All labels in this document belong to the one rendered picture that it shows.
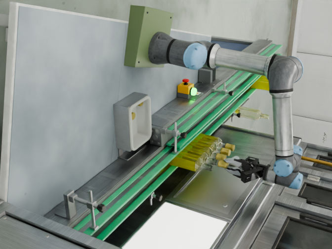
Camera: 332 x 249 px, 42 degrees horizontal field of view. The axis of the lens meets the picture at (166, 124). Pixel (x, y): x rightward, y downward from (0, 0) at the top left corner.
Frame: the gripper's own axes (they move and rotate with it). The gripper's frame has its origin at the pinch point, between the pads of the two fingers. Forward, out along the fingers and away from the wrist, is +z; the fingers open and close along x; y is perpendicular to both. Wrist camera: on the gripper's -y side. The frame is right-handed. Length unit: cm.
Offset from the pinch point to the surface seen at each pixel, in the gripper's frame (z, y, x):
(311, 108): 62, 589, -216
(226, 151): 4.1, 10.1, 0.9
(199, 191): 9.1, -9.2, -12.8
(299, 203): -35.2, 6.8, -14.9
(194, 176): 17.2, 2.0, -12.8
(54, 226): 20, -94, 23
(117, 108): 42, -27, 31
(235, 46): 54, 150, 13
